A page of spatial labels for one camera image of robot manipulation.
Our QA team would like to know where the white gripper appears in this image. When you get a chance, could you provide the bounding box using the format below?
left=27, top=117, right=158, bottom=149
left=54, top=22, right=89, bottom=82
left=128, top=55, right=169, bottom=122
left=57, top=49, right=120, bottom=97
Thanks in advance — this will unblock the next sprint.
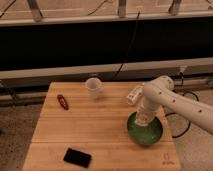
left=135, top=99, right=158, bottom=126

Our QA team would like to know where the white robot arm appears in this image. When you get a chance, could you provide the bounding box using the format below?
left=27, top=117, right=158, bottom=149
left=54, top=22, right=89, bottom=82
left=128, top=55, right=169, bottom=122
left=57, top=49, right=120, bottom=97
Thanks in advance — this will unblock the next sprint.
left=135, top=76, right=213, bottom=135

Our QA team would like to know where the green ceramic bowl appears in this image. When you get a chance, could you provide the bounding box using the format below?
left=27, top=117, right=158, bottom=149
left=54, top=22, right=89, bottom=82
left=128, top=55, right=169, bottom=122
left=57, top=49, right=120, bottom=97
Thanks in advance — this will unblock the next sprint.
left=127, top=112, right=163, bottom=145

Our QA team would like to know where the white plastic bottle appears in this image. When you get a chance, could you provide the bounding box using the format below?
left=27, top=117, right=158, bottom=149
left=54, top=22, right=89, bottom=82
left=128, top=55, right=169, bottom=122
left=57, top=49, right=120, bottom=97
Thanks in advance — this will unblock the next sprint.
left=126, top=85, right=143, bottom=105

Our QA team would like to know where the black rectangular pad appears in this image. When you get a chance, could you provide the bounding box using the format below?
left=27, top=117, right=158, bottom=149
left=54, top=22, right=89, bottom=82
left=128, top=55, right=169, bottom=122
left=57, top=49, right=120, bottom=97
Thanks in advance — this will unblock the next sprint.
left=63, top=148, right=92, bottom=168

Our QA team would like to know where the red oblong object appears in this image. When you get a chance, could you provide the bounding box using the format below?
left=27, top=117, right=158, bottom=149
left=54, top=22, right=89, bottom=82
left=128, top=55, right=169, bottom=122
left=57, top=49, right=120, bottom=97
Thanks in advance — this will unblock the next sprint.
left=57, top=94, right=69, bottom=110

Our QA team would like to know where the black floor cable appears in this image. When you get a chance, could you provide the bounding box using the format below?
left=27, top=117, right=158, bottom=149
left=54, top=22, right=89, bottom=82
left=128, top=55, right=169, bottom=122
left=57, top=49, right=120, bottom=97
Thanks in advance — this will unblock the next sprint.
left=165, top=71, right=200, bottom=139

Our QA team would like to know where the metal frame rail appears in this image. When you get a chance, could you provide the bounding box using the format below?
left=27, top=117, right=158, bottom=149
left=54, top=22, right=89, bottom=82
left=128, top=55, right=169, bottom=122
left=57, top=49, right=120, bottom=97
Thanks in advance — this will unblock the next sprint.
left=0, top=57, right=213, bottom=79

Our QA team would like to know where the black hanging cable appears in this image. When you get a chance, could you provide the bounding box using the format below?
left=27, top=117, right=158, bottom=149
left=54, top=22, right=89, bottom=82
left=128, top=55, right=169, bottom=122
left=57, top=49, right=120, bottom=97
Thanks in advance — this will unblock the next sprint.
left=111, top=10, right=142, bottom=80

